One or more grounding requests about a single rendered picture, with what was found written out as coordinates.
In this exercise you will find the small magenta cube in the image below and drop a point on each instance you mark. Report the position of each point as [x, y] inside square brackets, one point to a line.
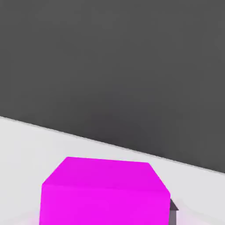
[105, 193]

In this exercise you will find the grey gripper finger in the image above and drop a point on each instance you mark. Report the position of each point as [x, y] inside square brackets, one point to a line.
[173, 214]

